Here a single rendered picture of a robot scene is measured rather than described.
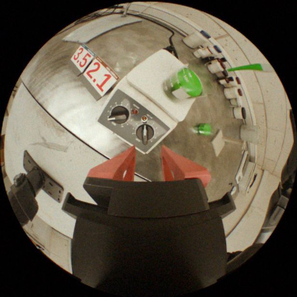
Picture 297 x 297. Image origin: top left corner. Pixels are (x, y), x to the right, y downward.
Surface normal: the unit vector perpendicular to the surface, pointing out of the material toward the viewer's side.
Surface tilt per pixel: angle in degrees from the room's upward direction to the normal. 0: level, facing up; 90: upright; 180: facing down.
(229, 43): 90
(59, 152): 0
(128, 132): 30
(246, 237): 90
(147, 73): 0
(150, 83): 0
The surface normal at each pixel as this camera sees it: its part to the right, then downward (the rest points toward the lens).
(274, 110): -0.56, 0.83
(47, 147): 0.35, 0.20
